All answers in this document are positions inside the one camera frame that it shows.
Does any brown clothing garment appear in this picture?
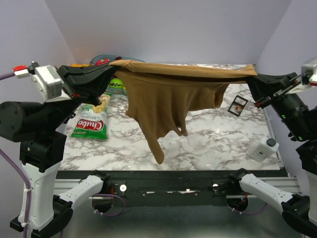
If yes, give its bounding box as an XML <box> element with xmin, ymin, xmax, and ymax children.
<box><xmin>110</xmin><ymin>59</ymin><xmax>257</xmax><ymax>164</ymax></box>

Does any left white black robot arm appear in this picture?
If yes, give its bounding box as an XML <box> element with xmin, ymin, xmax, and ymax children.
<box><xmin>0</xmin><ymin>62</ymin><xmax>117</xmax><ymax>238</ymax></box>

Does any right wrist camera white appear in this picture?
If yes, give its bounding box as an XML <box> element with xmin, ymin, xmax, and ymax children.
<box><xmin>301</xmin><ymin>58</ymin><xmax>317</xmax><ymax>86</ymax></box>

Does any orange snack packet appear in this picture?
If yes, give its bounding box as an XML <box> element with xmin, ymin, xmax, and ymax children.
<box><xmin>71</xmin><ymin>63</ymin><xmax>90</xmax><ymax>67</ymax></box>

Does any orange brooch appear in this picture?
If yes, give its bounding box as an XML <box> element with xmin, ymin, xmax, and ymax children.
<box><xmin>235</xmin><ymin>105</ymin><xmax>242</xmax><ymax>112</ymax></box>

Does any black brooch display box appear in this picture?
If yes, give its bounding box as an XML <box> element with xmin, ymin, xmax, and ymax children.
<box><xmin>227</xmin><ymin>95</ymin><xmax>248</xmax><ymax>117</ymax></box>

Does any aluminium frame rail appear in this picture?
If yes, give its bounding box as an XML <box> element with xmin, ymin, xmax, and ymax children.
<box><xmin>54</xmin><ymin>177</ymin><xmax>302</xmax><ymax>194</ymax></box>

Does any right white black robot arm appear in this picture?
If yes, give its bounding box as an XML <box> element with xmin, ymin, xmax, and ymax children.
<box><xmin>228</xmin><ymin>72</ymin><xmax>317</xmax><ymax>238</ymax></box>

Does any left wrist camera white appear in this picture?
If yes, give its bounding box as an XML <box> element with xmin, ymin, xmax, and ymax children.
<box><xmin>28</xmin><ymin>61</ymin><xmax>71</xmax><ymax>103</ymax></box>

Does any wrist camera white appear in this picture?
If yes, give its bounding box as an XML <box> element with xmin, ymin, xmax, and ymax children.
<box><xmin>301</xmin><ymin>58</ymin><xmax>317</xmax><ymax>86</ymax></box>
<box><xmin>28</xmin><ymin>61</ymin><xmax>71</xmax><ymax>103</ymax></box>

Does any red dragon fruit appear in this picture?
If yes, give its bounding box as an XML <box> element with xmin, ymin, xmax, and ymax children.
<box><xmin>95</xmin><ymin>59</ymin><xmax>110</xmax><ymax>65</ymax></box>

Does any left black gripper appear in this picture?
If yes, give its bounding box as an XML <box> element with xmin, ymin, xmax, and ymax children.
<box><xmin>43</xmin><ymin>58</ymin><xmax>120</xmax><ymax>129</ymax></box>

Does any green cassava chips bag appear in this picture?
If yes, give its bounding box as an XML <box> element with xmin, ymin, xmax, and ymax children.
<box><xmin>71</xmin><ymin>93</ymin><xmax>113</xmax><ymax>140</ymax></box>

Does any clear teal fruit bowl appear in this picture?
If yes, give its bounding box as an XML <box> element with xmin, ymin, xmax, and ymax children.
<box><xmin>89</xmin><ymin>55</ymin><xmax>143</xmax><ymax>96</ymax></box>

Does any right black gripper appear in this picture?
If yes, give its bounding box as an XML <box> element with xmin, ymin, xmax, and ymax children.
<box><xmin>243</xmin><ymin>69</ymin><xmax>316</xmax><ymax>139</ymax></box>

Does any white bottle black cap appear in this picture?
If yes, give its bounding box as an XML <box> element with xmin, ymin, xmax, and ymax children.
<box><xmin>247</xmin><ymin>137</ymin><xmax>279</xmax><ymax>163</ymax></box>

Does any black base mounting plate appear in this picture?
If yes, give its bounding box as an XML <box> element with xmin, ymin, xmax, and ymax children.
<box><xmin>55</xmin><ymin>170</ymin><xmax>289</xmax><ymax>208</ymax></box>

